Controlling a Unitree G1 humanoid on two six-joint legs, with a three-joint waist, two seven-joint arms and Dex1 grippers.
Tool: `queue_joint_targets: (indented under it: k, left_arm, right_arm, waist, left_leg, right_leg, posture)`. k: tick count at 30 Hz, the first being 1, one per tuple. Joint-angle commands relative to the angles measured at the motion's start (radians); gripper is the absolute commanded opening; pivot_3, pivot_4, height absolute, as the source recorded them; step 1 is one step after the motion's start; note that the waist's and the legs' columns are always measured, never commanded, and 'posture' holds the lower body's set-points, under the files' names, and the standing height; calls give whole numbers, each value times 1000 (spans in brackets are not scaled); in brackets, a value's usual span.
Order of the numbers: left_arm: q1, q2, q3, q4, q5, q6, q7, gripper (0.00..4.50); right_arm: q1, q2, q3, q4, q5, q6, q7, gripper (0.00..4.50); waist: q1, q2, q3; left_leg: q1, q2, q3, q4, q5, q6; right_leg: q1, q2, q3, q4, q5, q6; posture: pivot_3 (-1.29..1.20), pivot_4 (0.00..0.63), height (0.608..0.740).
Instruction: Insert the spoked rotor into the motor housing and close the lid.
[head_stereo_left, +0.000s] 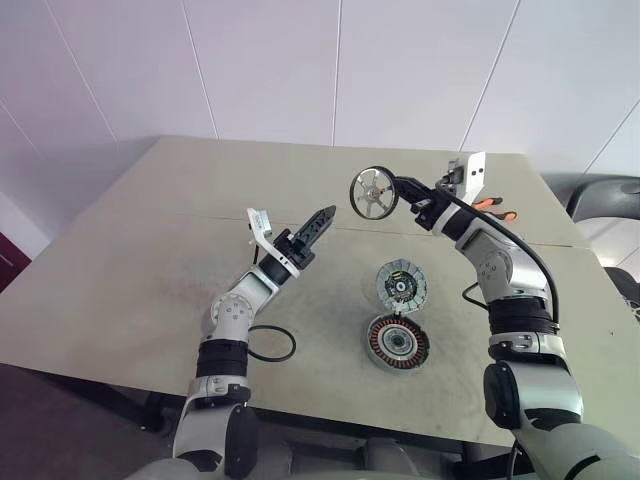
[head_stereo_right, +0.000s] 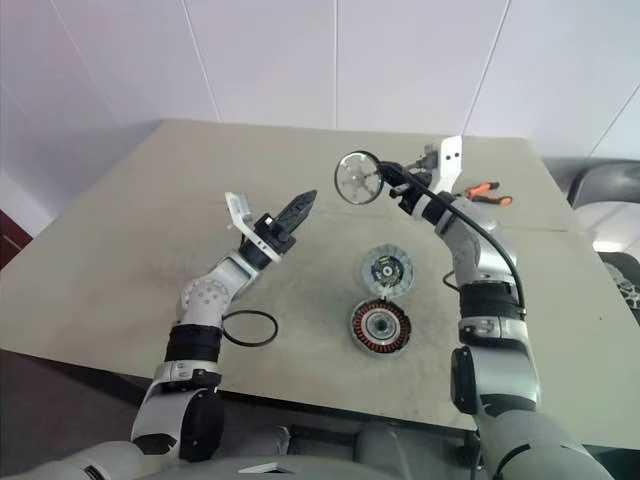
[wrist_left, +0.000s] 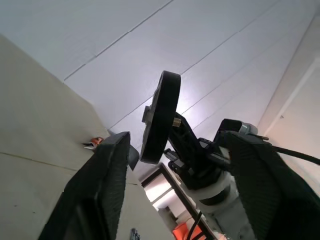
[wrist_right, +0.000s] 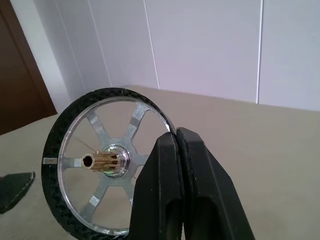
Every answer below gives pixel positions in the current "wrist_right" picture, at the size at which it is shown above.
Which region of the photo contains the brown wooden door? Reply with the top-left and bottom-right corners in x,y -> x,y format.
0,0 -> 59,137

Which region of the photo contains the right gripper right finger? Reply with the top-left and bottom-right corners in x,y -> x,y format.
176,126 -> 256,240

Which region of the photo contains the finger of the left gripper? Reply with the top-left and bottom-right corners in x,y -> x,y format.
0,170 -> 36,215

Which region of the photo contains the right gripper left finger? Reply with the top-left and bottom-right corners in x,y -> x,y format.
129,131 -> 187,240

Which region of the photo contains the silver spoked rotor black rim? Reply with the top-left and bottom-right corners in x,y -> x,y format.
41,87 -> 177,238

